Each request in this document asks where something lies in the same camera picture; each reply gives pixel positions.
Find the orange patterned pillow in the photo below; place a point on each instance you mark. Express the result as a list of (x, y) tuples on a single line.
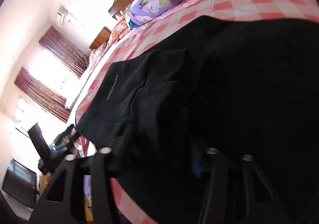
[(119, 31)]

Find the brown wooden nightstand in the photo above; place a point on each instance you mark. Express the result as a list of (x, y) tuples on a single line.
[(102, 37)]

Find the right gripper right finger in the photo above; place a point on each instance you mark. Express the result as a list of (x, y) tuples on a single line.
[(237, 187)]

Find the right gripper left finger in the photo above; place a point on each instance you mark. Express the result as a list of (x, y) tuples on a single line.
[(63, 199)]

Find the black monitor screen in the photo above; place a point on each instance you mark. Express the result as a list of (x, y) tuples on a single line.
[(20, 183)]

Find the red white checkered sheet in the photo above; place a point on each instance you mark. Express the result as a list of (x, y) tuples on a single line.
[(174, 22)]

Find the black pants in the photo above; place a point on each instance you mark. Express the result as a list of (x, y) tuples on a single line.
[(211, 114)]

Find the dark red curtain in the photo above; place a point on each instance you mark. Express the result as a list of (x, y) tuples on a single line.
[(48, 99), (64, 50)]

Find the white air conditioner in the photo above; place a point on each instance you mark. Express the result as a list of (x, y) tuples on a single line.
[(61, 16)]

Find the purple floral pillow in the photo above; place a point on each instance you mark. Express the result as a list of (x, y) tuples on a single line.
[(141, 12)]

